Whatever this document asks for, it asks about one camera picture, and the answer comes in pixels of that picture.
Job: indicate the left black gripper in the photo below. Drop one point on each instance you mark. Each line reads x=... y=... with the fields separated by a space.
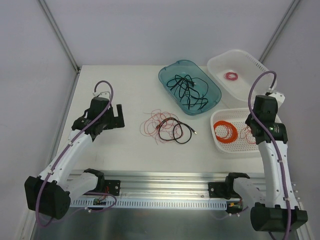
x=113 y=121

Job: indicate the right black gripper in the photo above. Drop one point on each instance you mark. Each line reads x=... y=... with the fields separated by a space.
x=251 y=125

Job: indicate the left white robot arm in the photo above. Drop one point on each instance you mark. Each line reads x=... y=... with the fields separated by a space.
x=50 y=193

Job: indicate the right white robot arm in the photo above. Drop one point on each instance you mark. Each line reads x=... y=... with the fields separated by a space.
x=276 y=211

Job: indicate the white perforated plastic basket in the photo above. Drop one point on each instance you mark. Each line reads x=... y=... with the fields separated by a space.
x=230 y=133

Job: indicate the white solid plastic basket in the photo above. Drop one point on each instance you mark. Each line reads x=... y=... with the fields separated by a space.
x=234 y=72

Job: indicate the teal transparent plastic tray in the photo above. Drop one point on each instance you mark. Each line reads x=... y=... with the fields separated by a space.
x=190 y=87

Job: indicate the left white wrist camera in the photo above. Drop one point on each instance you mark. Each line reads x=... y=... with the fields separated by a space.
x=103 y=94

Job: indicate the aluminium mounting rail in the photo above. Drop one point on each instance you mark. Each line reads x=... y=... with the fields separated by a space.
x=162 y=187

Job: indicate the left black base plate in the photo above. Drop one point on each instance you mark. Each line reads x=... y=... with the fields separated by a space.
x=112 y=187

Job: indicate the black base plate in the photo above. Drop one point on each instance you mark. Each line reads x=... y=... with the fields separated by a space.
x=112 y=187
x=224 y=190

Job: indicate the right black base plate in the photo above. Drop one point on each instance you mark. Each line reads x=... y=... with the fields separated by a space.
x=224 y=190

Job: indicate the white slotted cable duct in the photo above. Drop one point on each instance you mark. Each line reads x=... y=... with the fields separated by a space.
x=135 y=203

